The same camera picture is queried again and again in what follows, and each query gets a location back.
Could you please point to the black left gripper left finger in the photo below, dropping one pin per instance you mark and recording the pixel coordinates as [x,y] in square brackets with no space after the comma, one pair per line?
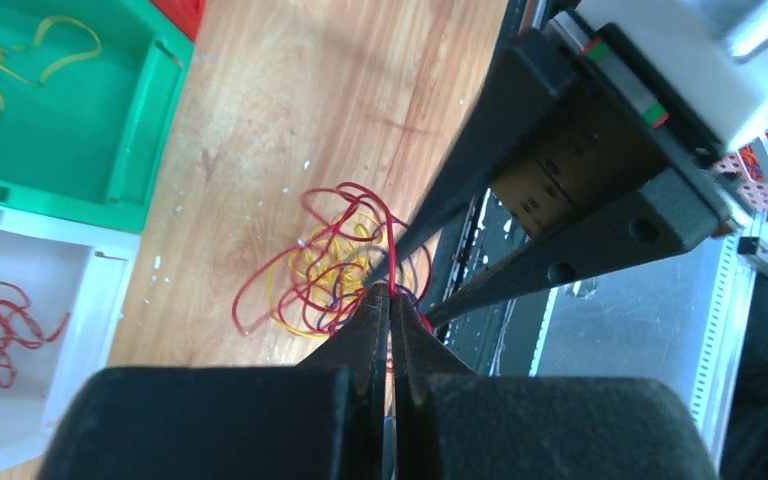
[319,419]

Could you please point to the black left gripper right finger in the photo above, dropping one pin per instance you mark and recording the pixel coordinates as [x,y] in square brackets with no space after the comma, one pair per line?
[452,423]

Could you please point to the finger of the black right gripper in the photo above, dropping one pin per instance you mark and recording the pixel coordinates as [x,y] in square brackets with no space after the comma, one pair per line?
[463,159]
[576,252]

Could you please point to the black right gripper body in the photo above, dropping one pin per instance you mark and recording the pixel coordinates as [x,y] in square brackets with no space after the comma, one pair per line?
[598,141]

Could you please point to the white plastic bin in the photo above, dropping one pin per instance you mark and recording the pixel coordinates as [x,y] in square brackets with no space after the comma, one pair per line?
[62,286]

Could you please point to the red plastic bin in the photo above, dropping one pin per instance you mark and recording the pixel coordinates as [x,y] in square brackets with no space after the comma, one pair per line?
[186,15]

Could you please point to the green plastic bin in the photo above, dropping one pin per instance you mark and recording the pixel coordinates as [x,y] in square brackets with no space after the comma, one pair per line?
[88,94]

